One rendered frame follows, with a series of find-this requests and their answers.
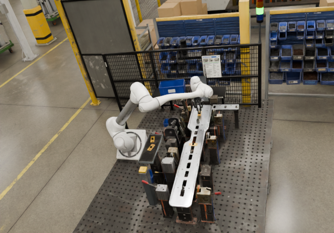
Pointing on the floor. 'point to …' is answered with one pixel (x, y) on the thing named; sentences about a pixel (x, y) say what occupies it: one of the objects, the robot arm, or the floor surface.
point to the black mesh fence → (193, 72)
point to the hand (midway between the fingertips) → (199, 110)
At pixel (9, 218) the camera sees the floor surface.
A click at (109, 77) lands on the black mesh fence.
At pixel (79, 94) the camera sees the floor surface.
